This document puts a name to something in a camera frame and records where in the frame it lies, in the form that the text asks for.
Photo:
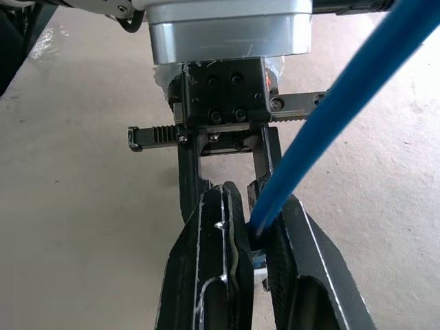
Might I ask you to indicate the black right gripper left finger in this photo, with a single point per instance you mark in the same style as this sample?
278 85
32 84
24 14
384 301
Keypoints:
209 261

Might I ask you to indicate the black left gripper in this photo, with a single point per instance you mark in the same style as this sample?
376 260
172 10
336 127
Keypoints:
223 93

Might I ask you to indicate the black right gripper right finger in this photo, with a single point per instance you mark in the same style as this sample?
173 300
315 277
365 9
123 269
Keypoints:
309 275

